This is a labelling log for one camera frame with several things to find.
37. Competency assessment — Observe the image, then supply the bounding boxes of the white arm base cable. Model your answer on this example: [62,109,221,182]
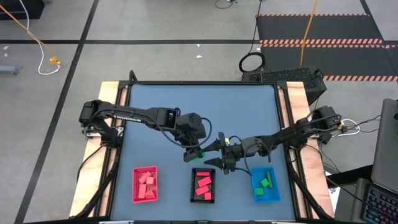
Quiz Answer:
[340,118,361,137]

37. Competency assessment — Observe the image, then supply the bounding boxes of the red plastic basket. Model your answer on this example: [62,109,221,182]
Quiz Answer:
[131,165,159,203]

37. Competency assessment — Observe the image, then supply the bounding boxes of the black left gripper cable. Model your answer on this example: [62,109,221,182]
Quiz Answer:
[152,116,214,149]

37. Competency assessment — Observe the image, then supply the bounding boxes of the backlit keyboard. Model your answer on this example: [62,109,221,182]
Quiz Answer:
[360,183,398,224]

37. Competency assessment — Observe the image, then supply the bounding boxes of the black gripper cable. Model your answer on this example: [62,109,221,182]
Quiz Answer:
[152,116,214,149]
[243,144,253,175]

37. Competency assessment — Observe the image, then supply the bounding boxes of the yellow floor cable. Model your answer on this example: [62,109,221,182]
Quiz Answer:
[299,0,320,67]

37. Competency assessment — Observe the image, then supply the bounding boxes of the grey metal foot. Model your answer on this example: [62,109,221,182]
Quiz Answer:
[0,65,20,75]

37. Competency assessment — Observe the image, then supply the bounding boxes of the black coiled cable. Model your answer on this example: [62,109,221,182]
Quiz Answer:
[238,0,266,74]

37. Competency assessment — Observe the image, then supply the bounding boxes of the grey laptop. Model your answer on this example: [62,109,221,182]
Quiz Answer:
[371,98,398,195]

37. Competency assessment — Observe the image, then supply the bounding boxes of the thin black floor cable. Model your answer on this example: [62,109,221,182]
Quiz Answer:
[214,0,239,9]

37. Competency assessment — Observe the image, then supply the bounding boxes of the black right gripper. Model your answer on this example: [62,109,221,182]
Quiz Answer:
[203,131,266,175]

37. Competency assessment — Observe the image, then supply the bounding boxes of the black striped-edge floor mat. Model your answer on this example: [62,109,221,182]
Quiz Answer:
[256,13,398,83]

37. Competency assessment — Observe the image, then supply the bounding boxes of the black plastic basket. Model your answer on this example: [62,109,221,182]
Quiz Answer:
[189,167,216,204]

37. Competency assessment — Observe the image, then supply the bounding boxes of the blue plastic basket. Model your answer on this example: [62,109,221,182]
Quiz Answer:
[250,166,282,204]

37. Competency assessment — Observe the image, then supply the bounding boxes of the light wooden side board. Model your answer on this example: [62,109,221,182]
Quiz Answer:
[68,81,129,218]
[278,81,335,218]

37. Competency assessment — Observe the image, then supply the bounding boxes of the orange cable with yellow plug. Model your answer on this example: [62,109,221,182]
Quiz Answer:
[0,4,62,66]

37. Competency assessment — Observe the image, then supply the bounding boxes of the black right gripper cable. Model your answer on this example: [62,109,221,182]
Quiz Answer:
[243,144,253,175]

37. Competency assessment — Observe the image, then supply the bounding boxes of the white floor cable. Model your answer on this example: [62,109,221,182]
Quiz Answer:
[18,0,60,76]

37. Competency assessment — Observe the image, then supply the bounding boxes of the black floor box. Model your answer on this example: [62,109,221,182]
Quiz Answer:
[0,0,45,21]

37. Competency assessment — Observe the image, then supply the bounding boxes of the black perforated computer case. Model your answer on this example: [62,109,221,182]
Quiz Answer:
[241,67,328,105]

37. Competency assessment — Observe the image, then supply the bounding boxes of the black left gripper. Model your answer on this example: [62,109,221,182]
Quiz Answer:
[174,112,208,163]

